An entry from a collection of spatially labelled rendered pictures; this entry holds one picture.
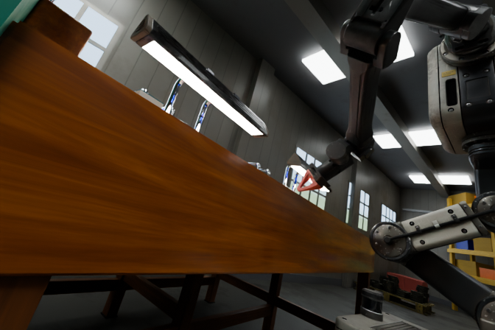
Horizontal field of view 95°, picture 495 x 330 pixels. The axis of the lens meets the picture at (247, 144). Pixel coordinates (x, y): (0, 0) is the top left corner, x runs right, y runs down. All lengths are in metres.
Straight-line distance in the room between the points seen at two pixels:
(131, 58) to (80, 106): 2.53
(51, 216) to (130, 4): 2.88
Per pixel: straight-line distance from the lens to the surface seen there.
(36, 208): 0.26
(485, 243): 7.83
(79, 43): 0.41
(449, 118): 0.98
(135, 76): 2.72
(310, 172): 0.80
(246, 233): 0.43
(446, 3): 0.72
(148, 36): 0.69
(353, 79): 0.60
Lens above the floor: 0.66
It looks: 19 degrees up
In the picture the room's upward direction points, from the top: 15 degrees clockwise
